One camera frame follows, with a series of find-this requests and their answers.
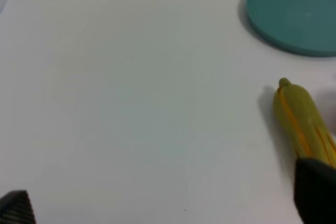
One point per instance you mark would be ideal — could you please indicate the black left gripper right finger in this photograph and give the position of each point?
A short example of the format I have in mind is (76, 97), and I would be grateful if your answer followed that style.
(314, 191)

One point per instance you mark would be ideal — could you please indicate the teal round plate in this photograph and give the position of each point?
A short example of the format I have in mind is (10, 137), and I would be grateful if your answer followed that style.
(304, 27)

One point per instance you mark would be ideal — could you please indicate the toy corn cob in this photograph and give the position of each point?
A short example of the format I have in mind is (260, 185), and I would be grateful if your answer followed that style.
(302, 123)

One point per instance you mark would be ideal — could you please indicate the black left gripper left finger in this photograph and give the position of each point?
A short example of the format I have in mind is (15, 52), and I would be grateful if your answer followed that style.
(16, 208)

